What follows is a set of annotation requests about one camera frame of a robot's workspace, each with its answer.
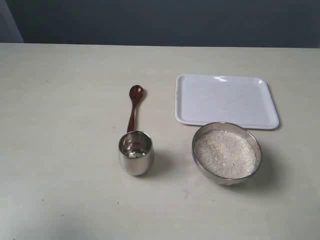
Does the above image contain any white plastic tray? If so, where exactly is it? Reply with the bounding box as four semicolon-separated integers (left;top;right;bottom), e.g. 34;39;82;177
174;74;280;130

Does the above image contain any small steel cup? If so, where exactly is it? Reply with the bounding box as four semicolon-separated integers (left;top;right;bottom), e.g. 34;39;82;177
118;131;154;176

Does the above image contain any dark red wooden spoon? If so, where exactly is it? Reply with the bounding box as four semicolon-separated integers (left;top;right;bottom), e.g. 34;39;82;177
127;85;144;133

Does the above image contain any steel bowl of rice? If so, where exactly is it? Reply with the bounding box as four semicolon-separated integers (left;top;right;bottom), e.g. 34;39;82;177
191;122;263;186

